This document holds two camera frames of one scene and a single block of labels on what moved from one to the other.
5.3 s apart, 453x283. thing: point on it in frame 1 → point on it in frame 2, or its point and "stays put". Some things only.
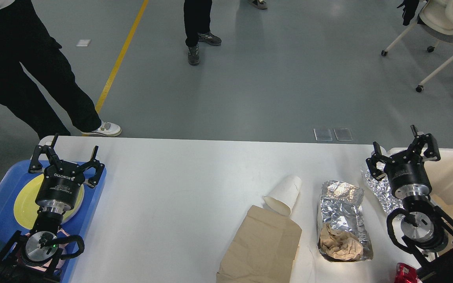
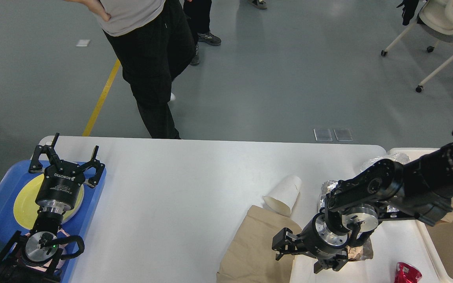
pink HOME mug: (64, 249) stays put
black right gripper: (406, 173) → (317, 239)
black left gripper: (61, 181) stays put
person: (9, 32) → (154, 40)
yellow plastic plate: (26, 208) stays put
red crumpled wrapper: (406, 274) stays put
